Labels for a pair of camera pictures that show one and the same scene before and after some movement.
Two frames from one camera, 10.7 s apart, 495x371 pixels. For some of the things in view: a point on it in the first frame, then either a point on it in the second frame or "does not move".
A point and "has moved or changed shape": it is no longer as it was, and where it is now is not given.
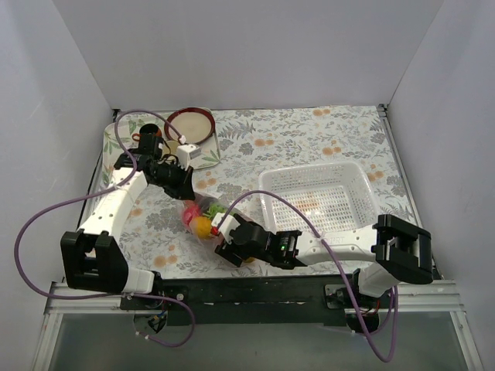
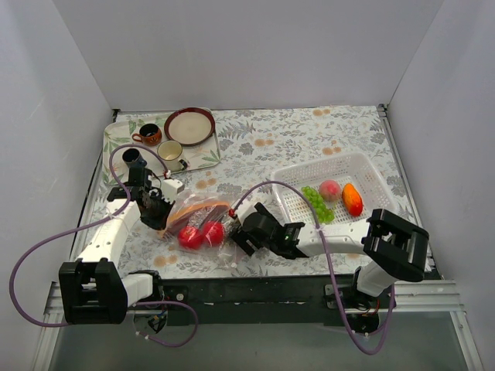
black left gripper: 180,185 to 155,211
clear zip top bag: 197,214 has moved or changed shape
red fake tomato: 189,212 to 191,237
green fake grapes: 213,209 to 323,214
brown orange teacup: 148,132 does not move
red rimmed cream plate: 196,124 does not move
